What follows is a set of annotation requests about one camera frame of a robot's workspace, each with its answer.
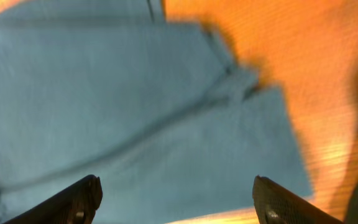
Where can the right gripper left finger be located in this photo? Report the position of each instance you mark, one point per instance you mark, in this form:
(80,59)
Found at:
(76,204)

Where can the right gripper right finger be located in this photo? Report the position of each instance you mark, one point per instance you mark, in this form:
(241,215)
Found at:
(275,204)

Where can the blue polo shirt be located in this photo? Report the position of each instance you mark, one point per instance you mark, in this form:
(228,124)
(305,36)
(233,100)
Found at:
(160,111)

